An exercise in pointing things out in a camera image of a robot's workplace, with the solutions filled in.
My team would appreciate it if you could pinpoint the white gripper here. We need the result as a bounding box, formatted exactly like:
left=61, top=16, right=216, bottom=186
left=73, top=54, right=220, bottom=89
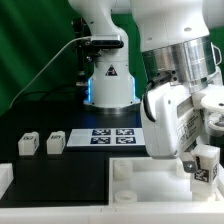
left=139, top=82, right=224, bottom=174

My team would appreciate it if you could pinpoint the black base camera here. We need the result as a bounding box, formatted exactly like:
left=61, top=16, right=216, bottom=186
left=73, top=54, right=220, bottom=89
left=90, top=35, right=124, bottom=49

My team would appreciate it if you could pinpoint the black camera stand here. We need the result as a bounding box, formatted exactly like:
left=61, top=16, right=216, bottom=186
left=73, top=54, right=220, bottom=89
left=72, top=18, right=98, bottom=87

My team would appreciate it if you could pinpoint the white left wall block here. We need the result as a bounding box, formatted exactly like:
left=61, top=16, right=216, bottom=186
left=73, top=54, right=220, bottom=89
left=0, top=163, right=14, bottom=199

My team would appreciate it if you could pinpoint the black cable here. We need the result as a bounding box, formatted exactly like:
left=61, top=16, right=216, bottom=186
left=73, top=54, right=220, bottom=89
left=13, top=85, right=84, bottom=105

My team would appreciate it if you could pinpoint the white sheet with markers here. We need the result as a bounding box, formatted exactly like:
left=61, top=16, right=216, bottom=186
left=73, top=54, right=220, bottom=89
left=67, top=128, right=145, bottom=147

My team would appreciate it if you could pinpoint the white front wall bar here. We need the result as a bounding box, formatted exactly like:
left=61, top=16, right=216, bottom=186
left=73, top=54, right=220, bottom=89
left=0, top=202, right=224, bottom=224

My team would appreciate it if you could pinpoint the white camera cable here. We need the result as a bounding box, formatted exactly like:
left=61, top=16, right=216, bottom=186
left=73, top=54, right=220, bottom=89
left=8, top=36, right=92, bottom=110

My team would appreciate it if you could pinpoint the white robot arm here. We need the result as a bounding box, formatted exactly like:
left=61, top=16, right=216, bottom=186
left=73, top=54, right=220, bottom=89
left=68, top=0, right=218, bottom=159

